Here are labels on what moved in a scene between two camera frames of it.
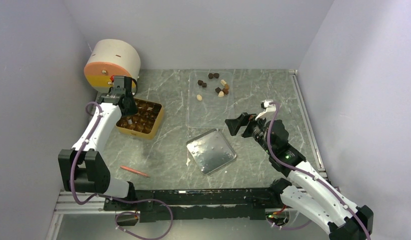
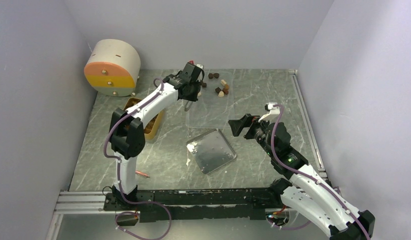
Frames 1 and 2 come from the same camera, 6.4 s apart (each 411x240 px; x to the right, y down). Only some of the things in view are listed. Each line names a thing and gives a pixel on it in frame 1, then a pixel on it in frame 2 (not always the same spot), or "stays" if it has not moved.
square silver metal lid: (210, 150) stays
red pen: (134, 171) stays
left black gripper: (133, 110) -> (194, 97)
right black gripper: (234, 124) stays
